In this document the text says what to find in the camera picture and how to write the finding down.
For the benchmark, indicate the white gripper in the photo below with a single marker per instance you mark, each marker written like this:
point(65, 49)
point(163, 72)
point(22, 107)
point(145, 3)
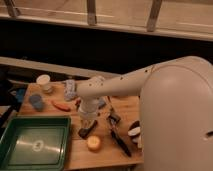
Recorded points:
point(88, 110)

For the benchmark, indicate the black eraser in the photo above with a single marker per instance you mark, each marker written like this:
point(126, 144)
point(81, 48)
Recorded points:
point(84, 132)

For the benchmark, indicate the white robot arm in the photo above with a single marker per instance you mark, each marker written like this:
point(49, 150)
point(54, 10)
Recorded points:
point(176, 111)

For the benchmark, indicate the dark grapes bunch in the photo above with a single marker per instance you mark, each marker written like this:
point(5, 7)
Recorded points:
point(77, 103)

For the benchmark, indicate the yellow round fruit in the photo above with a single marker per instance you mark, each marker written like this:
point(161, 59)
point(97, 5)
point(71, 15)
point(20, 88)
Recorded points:
point(93, 143)

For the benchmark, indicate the blue sponge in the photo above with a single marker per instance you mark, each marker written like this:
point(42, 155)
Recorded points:
point(102, 103)

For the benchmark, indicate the orange carrot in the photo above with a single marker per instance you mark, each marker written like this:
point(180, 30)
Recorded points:
point(60, 106)

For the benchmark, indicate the wooden board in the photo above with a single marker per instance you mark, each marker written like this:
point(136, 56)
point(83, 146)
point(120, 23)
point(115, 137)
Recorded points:
point(79, 158)

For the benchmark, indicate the green plastic tray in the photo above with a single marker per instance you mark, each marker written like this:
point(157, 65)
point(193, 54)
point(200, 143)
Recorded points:
point(34, 144)

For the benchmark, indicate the white cup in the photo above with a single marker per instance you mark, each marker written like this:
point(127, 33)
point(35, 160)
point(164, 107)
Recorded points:
point(44, 82)

